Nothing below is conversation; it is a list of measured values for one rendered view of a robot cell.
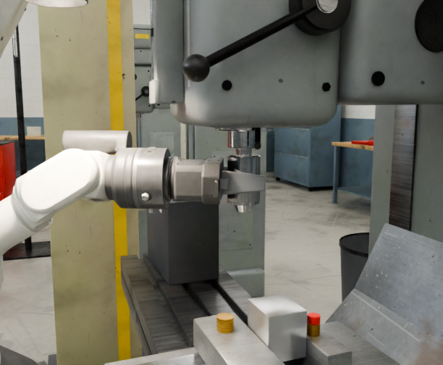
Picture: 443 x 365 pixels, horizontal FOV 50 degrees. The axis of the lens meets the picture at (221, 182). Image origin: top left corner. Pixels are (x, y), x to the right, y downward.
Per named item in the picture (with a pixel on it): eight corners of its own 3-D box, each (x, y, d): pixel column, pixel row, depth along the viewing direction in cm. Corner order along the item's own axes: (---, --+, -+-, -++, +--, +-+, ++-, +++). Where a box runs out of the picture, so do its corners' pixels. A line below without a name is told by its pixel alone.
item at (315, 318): (310, 337, 58) (311, 318, 58) (304, 332, 60) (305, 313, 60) (322, 335, 59) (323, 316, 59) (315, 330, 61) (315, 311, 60)
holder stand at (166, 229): (168, 285, 106) (166, 196, 103) (147, 257, 126) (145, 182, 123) (219, 279, 110) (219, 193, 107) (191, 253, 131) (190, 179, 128)
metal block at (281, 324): (268, 365, 57) (268, 317, 56) (247, 342, 62) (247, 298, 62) (306, 357, 59) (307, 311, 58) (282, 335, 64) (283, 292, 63)
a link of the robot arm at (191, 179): (219, 151, 62) (128, 150, 63) (218, 224, 63) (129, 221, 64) (224, 144, 74) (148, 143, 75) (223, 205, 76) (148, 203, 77)
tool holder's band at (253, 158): (252, 159, 71) (252, 153, 71) (266, 162, 67) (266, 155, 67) (222, 160, 70) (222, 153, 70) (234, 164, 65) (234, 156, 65)
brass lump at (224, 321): (220, 334, 59) (220, 321, 59) (213, 327, 61) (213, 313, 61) (236, 332, 60) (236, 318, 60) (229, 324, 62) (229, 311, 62)
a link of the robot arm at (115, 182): (132, 206, 65) (48, 204, 65) (148, 211, 75) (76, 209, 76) (135, 123, 66) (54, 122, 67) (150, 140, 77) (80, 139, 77)
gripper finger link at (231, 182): (265, 194, 67) (220, 193, 67) (265, 171, 66) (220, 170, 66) (265, 196, 65) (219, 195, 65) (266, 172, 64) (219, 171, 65)
